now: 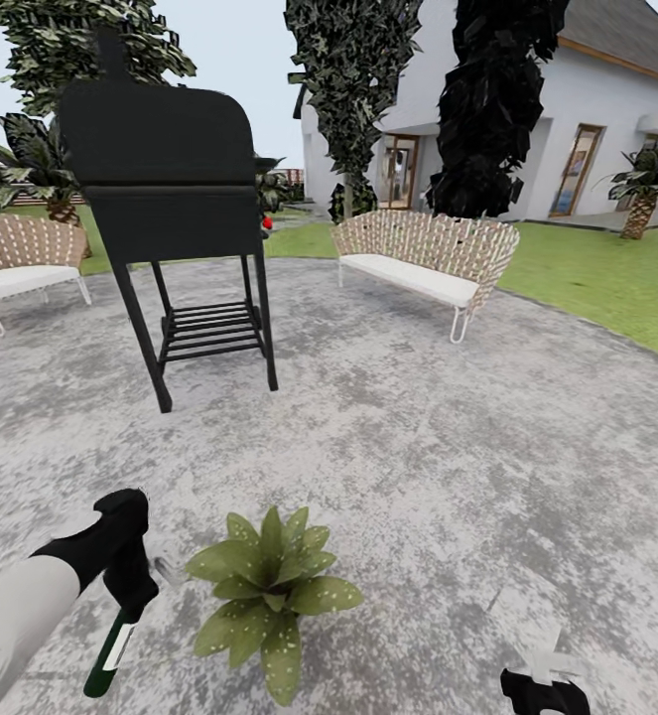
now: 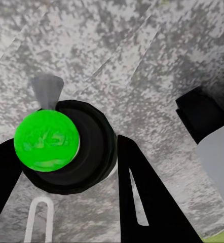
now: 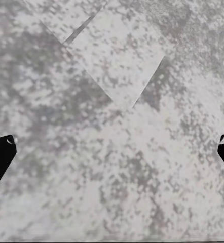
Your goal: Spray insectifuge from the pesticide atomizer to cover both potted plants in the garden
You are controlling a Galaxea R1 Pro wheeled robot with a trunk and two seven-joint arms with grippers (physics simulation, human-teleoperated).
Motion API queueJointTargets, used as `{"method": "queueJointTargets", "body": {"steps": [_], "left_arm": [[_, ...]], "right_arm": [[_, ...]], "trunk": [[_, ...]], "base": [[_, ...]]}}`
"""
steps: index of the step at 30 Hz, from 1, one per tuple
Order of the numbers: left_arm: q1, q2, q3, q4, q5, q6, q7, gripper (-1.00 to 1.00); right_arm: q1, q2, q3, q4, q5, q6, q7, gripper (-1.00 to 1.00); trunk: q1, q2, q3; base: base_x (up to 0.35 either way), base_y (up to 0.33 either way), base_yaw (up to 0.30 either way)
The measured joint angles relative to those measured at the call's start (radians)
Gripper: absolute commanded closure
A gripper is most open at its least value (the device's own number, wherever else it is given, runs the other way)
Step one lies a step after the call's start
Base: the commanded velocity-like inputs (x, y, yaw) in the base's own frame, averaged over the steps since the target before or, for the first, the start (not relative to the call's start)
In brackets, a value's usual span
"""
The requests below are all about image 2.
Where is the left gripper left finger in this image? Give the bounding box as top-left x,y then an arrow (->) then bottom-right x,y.
0,138 -> 22,214

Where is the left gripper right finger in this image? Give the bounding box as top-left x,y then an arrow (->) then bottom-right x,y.
117,134 -> 203,243

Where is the insectifuge atomizer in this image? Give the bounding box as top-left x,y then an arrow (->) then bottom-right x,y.
14,75 -> 118,195

